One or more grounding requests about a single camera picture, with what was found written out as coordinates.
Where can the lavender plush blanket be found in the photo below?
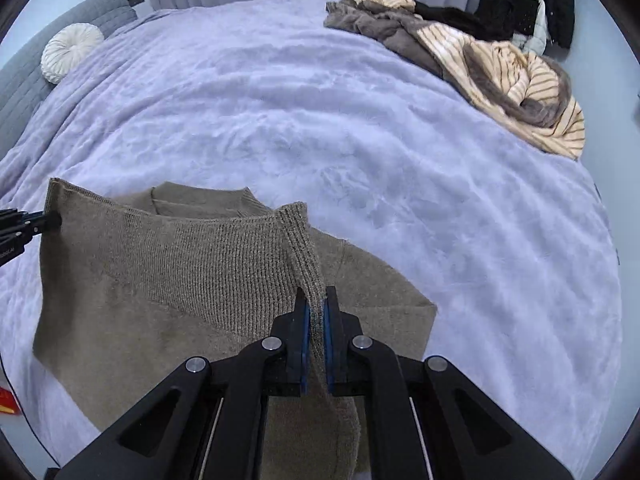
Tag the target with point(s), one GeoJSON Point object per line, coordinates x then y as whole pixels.
{"type": "Point", "coordinates": [300, 110]}

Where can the red flat object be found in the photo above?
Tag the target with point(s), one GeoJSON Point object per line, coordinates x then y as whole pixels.
{"type": "Point", "coordinates": [7, 402]}

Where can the beige striped garment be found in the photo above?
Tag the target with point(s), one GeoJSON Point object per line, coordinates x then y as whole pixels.
{"type": "Point", "coordinates": [545, 85]}

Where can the black dotted garment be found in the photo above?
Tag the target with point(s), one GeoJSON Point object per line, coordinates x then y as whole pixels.
{"type": "Point", "coordinates": [505, 15]}

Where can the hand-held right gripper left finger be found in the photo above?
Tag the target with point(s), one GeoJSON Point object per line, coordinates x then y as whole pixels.
{"type": "Point", "coordinates": [303, 340]}

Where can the pale grey garment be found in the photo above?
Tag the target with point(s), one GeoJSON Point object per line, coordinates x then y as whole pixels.
{"type": "Point", "coordinates": [534, 35]}

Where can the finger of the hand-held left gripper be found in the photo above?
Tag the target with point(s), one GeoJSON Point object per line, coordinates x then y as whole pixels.
{"type": "Point", "coordinates": [35, 230]}
{"type": "Point", "coordinates": [40, 217]}

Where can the olive knit sweater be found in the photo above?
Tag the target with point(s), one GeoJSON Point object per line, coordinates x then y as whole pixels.
{"type": "Point", "coordinates": [150, 285]}

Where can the round white pleated pillow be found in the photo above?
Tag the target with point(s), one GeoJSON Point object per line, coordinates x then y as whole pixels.
{"type": "Point", "coordinates": [70, 52]}

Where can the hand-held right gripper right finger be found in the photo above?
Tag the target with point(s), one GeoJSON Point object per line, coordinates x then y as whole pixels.
{"type": "Point", "coordinates": [327, 340]}

